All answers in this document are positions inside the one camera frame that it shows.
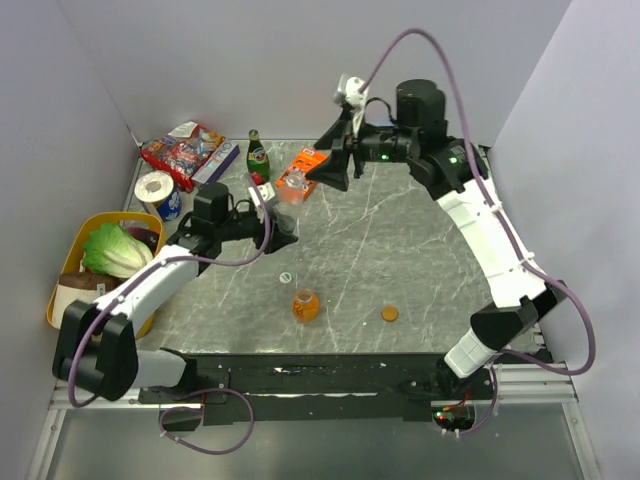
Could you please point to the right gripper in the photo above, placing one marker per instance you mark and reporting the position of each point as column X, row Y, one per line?
column 332, row 172

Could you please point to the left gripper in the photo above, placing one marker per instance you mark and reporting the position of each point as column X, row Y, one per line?
column 277, row 240

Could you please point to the orange juice bottle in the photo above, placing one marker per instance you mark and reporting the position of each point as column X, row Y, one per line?
column 305, row 305

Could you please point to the orange bottle cap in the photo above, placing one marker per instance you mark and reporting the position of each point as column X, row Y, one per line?
column 389, row 313

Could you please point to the clear plastic bottle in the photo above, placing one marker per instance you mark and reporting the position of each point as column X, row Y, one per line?
column 290, row 203

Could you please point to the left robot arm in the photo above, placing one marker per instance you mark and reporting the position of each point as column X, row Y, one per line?
column 96, row 349

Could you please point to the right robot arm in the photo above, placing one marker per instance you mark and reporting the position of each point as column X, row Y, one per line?
column 440, row 163

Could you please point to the green glass bottle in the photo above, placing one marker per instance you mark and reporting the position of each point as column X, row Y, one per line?
column 257, row 159

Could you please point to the orange snack box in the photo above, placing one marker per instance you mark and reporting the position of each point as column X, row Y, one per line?
column 305, row 160

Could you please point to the white purple box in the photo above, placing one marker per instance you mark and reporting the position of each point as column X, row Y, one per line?
column 216, row 165

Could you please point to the dark purple eggplant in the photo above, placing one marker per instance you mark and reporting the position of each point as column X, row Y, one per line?
column 146, row 236

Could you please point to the red snack bag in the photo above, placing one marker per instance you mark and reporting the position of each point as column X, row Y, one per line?
column 182, row 152

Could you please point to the toilet paper roll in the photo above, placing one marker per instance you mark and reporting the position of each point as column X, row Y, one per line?
column 158, row 195

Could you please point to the plastic cabbage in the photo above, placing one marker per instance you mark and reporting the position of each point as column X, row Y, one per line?
column 111, row 250

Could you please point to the brown paper bag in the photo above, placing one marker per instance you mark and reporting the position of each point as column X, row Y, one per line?
column 82, row 286

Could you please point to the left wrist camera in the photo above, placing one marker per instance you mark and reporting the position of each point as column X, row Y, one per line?
column 262, row 192

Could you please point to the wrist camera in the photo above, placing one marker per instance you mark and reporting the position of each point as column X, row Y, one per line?
column 352, row 94
column 262, row 192

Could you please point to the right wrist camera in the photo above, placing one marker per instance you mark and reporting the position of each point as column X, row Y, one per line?
column 352, row 94

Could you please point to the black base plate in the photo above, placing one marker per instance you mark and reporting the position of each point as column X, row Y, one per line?
column 281, row 387

